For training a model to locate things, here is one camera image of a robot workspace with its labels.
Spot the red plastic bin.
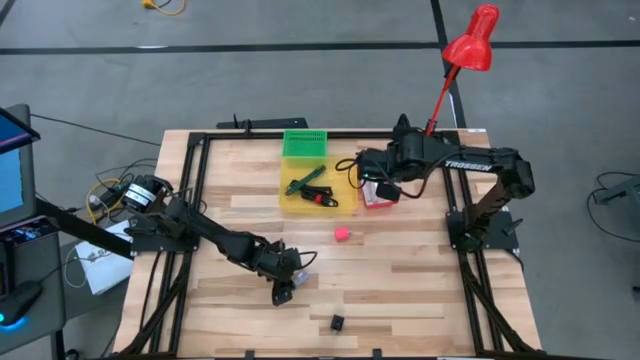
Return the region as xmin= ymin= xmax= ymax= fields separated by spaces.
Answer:
xmin=359 ymin=179 xmax=399 ymax=210

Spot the yellow floor cable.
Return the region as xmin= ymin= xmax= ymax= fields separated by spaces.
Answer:
xmin=141 ymin=0 xmax=189 ymax=18

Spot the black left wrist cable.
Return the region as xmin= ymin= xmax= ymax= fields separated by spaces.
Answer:
xmin=294 ymin=249 xmax=320 ymax=272

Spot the computer monitor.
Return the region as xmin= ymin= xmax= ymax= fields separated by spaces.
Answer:
xmin=0 ymin=103 xmax=42 ymax=231

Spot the red desk lamp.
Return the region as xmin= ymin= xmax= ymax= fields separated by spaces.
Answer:
xmin=424 ymin=3 xmax=500 ymax=137

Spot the green plastic bin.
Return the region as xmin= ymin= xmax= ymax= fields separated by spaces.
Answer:
xmin=282 ymin=129 xmax=329 ymax=159

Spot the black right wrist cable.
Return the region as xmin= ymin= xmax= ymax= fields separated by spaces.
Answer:
xmin=335 ymin=158 xmax=451 ymax=199

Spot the yellow plastic bin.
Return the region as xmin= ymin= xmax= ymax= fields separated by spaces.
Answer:
xmin=278 ymin=155 xmax=360 ymax=215

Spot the long black floor cable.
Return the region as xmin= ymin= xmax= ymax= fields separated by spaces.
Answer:
xmin=29 ymin=113 xmax=162 ymax=147

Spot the black diagonal support beam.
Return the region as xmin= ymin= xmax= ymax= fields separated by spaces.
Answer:
xmin=33 ymin=197 xmax=137 ymax=261

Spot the grey side table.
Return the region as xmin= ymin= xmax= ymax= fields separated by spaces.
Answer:
xmin=0 ymin=227 xmax=67 ymax=360

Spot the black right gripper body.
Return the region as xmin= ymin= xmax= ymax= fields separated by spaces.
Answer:
xmin=355 ymin=147 xmax=402 ymax=204

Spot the black metal table frame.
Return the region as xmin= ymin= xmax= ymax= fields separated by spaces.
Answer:
xmin=113 ymin=128 xmax=547 ymax=360

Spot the black cable with red strap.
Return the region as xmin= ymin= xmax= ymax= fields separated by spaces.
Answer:
xmin=305 ymin=192 xmax=340 ymax=208

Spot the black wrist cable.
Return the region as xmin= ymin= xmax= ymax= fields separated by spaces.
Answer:
xmin=335 ymin=158 xmax=451 ymax=199
xmin=294 ymin=249 xmax=320 ymax=272

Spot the green braided cable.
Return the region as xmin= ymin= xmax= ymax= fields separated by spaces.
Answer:
xmin=284 ymin=165 xmax=328 ymax=196

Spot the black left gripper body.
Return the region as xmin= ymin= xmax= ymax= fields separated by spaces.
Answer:
xmin=251 ymin=238 xmax=305 ymax=308

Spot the black computer mouse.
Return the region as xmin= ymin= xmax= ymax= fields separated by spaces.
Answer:
xmin=0 ymin=279 xmax=45 ymax=329

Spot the black flat bar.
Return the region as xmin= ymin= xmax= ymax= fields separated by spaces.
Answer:
xmin=216 ymin=114 xmax=310 ymax=131

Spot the grey floor device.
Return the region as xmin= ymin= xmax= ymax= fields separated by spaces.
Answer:
xmin=592 ymin=174 xmax=640 ymax=226

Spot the white paper sheet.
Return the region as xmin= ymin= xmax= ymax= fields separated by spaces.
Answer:
xmin=74 ymin=219 xmax=136 ymax=297

